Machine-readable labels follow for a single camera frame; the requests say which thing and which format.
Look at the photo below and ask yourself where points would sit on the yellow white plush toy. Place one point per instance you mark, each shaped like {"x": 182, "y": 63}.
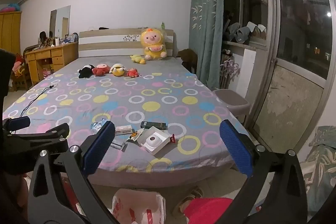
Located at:
{"x": 117, "y": 69}

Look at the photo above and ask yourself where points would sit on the black white plush toy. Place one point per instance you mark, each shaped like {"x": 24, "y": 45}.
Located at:
{"x": 86, "y": 71}

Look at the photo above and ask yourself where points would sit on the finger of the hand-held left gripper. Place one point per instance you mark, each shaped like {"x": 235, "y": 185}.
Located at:
{"x": 17, "y": 123}
{"x": 39, "y": 138}

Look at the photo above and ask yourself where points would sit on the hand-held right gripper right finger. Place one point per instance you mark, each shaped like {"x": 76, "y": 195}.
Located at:
{"x": 236, "y": 150}

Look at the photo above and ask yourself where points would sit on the yellow wooden wardrobe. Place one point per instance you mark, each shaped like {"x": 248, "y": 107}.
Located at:
{"x": 10, "y": 32}

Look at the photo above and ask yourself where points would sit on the white board panel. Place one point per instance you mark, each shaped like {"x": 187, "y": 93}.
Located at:
{"x": 246, "y": 71}

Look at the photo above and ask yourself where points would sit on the wall mirror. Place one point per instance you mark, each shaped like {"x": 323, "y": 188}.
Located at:
{"x": 61, "y": 20}

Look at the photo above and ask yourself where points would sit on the grey clutter pile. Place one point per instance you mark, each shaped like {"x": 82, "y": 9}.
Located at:
{"x": 244, "y": 32}

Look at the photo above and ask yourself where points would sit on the green curtain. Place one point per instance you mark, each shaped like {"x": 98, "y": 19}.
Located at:
{"x": 207, "y": 16}

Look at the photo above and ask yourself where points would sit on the small yellow green plush toy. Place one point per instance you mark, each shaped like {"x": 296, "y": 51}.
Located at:
{"x": 138, "y": 58}

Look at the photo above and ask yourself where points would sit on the green bottle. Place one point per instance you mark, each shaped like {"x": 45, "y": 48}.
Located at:
{"x": 163, "y": 25}

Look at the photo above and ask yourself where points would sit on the dark green box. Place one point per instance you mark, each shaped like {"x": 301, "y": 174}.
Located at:
{"x": 153, "y": 125}

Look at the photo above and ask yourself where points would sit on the white red plastic bag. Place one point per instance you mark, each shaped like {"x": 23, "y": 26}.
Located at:
{"x": 139, "y": 207}

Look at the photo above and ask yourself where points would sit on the small red wrapper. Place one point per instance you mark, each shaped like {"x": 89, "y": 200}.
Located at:
{"x": 171, "y": 138}

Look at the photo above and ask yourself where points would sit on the leaf print cloth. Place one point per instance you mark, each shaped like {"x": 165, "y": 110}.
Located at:
{"x": 321, "y": 161}

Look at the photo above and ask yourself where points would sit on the silver clear packet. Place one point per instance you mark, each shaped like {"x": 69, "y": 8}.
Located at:
{"x": 118, "y": 144}

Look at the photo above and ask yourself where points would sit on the red white cardboard box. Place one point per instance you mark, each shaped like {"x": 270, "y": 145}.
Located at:
{"x": 123, "y": 130}

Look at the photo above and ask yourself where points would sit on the red white plush toy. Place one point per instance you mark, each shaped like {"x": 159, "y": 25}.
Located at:
{"x": 101, "y": 69}

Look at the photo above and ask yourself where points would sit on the beige slipper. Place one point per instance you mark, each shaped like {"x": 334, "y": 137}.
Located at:
{"x": 189, "y": 199}

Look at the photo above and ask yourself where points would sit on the white round gadget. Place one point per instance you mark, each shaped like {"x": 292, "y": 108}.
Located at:
{"x": 153, "y": 141}

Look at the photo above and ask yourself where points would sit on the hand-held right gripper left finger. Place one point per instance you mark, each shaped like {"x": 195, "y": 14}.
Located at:
{"x": 97, "y": 146}

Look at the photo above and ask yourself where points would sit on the red fleece clothing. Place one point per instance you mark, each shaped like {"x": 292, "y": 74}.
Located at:
{"x": 207, "y": 211}

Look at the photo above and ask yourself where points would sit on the white orange black packet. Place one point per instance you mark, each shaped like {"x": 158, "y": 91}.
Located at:
{"x": 134, "y": 135}

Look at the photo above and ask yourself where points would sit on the circle print bed sheet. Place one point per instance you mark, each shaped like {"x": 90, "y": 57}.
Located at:
{"x": 157, "y": 90}

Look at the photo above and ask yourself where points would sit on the red pink plush toy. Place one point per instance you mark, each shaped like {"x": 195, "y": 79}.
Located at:
{"x": 19, "y": 65}

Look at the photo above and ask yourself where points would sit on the wooden desk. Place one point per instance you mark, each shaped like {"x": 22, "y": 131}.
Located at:
{"x": 52, "y": 58}

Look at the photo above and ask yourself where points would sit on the desk clutter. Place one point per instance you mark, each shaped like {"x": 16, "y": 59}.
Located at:
{"x": 56, "y": 40}

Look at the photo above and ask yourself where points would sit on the striped wooden headboard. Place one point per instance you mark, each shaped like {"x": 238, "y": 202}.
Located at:
{"x": 110, "y": 43}

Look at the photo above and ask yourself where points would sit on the hanging clothes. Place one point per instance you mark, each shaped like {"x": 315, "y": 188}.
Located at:
{"x": 302, "y": 3}

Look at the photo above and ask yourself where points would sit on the large yellow plush toy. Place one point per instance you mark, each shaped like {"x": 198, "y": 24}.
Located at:
{"x": 153, "y": 43}

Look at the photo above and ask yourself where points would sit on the small red plush toy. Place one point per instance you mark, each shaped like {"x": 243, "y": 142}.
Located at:
{"x": 132, "y": 73}

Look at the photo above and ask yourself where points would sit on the aluminium frame window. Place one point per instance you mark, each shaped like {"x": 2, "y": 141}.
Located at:
{"x": 299, "y": 29}

